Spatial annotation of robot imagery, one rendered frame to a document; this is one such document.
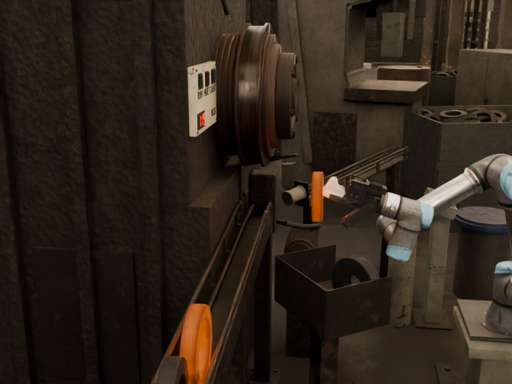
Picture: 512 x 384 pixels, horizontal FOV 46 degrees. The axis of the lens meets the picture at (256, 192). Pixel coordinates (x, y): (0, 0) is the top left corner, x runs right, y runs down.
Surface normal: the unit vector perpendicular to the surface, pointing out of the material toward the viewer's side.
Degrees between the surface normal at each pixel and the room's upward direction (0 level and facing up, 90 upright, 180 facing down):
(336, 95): 90
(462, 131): 90
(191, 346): 57
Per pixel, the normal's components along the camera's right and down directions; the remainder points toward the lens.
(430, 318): -0.14, 0.27
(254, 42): -0.08, -0.61
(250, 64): -0.12, -0.25
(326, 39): -0.38, 0.25
